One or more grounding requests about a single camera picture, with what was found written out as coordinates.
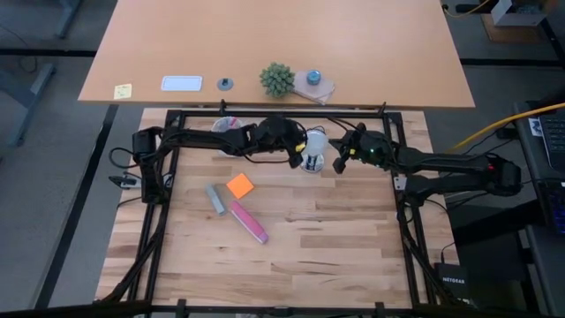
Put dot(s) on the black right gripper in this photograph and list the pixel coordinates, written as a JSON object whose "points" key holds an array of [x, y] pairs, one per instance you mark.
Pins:
{"points": [[371, 148]]}

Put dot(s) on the grey round desk grommet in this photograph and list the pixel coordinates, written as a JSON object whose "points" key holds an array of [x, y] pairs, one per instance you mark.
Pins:
{"points": [[225, 84]]}

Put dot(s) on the tan wooden desk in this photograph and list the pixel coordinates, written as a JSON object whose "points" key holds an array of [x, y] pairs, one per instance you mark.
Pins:
{"points": [[282, 40]]}

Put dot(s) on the black laptop keyboard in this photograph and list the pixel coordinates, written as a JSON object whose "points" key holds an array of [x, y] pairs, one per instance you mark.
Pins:
{"points": [[554, 141]]}

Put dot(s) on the small grey stapler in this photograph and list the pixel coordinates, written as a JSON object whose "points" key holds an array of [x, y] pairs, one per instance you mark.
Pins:
{"points": [[215, 199]]}

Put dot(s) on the green succulent plant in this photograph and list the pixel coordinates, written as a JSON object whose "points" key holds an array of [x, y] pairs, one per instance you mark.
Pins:
{"points": [[276, 79]]}

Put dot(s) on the red pen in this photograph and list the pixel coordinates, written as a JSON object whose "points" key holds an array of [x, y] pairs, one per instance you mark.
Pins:
{"points": [[232, 120]]}

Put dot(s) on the orange sticky note pad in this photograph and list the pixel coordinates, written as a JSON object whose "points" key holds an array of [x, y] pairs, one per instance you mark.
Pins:
{"points": [[240, 186]]}

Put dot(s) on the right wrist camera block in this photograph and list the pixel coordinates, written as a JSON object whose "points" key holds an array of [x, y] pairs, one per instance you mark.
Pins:
{"points": [[340, 165]]}

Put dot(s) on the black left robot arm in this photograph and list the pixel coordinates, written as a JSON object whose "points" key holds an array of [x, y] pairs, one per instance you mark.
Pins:
{"points": [[194, 139]]}

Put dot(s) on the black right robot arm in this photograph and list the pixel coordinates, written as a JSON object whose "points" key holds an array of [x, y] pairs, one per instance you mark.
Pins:
{"points": [[459, 165]]}

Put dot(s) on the grey box device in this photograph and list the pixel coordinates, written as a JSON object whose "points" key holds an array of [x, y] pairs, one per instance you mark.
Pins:
{"points": [[516, 15]]}

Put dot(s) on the cardboard box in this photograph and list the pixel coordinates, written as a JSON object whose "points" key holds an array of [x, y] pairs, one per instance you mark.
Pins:
{"points": [[516, 34]]}

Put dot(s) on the white rectangular card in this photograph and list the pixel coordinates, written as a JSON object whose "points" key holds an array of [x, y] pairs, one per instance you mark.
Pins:
{"points": [[181, 83]]}

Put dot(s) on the grey metal frame bracket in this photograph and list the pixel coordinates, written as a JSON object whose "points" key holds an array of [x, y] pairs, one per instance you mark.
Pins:
{"points": [[400, 183]]}

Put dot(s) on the black grey clamp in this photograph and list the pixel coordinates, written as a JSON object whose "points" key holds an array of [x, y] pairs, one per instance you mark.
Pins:
{"points": [[125, 181]]}

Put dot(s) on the pink white stapler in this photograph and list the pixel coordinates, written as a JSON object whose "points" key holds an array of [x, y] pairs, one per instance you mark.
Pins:
{"points": [[248, 221]]}

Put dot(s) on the yellow sticky note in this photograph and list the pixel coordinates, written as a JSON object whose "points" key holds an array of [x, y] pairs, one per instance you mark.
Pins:
{"points": [[122, 91]]}

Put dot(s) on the blue round tin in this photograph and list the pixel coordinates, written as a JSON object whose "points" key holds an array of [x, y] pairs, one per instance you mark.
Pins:
{"points": [[314, 77]]}

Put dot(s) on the black aluminium table frame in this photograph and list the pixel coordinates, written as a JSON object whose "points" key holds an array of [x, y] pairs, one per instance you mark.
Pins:
{"points": [[198, 113]]}

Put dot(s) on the black network switch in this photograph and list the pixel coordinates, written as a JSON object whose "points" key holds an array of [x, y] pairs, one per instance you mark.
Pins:
{"points": [[452, 280]]}

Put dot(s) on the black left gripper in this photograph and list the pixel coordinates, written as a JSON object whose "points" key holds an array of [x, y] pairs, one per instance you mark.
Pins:
{"points": [[280, 134]]}

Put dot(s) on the beige folded cloth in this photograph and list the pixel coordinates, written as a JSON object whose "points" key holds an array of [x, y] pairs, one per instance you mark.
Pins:
{"points": [[318, 90]]}

